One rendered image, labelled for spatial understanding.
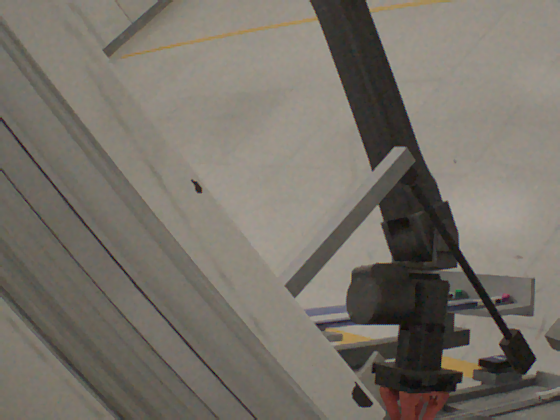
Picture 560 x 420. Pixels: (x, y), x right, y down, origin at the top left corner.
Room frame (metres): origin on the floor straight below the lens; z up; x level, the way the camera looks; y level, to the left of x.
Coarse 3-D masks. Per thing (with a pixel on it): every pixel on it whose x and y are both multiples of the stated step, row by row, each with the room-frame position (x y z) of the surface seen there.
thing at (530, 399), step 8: (512, 400) 0.97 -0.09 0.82; (520, 400) 0.97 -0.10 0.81; (528, 400) 0.98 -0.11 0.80; (536, 400) 0.98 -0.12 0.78; (472, 408) 0.96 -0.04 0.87; (480, 408) 0.95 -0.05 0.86; (488, 408) 0.95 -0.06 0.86; (496, 408) 0.96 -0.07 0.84; (504, 408) 0.96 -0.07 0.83; (512, 408) 0.96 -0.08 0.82; (440, 416) 0.94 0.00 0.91; (448, 416) 0.93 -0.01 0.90; (456, 416) 0.93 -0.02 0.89; (464, 416) 0.94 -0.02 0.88; (472, 416) 0.94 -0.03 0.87; (480, 416) 0.95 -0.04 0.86
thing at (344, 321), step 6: (504, 300) 1.29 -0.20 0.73; (450, 306) 1.25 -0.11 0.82; (456, 306) 1.25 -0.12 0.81; (462, 306) 1.26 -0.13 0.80; (468, 306) 1.26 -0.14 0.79; (474, 306) 1.27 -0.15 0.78; (336, 318) 1.18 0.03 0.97; (342, 318) 1.18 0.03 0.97; (348, 318) 1.18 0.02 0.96; (318, 324) 1.16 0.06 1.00; (324, 324) 1.16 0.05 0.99; (330, 324) 1.17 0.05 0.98; (336, 324) 1.17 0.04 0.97; (342, 324) 1.17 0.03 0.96; (348, 324) 1.18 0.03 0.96; (354, 324) 1.18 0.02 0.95
